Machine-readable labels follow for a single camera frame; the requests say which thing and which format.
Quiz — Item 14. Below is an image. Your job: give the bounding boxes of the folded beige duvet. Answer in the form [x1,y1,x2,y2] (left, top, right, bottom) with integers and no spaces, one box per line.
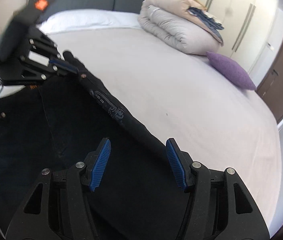
[138,0,224,56]

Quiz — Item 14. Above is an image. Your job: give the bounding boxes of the white wardrobe with long handles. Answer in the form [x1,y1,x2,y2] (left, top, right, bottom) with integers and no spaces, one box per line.
[200,0,280,76]

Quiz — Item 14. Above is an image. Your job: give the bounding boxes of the folded blue grey cloth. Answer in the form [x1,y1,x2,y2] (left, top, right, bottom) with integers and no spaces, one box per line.
[188,7,224,30]

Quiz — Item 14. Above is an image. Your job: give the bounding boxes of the white bed mattress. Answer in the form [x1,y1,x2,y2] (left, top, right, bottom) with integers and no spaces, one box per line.
[38,9,281,224]

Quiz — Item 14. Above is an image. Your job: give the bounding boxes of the purple cushion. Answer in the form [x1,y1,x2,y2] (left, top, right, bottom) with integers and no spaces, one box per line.
[206,51,256,90]

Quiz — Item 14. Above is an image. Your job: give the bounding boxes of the black denim pants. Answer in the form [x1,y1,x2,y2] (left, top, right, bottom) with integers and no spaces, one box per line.
[0,51,187,239]

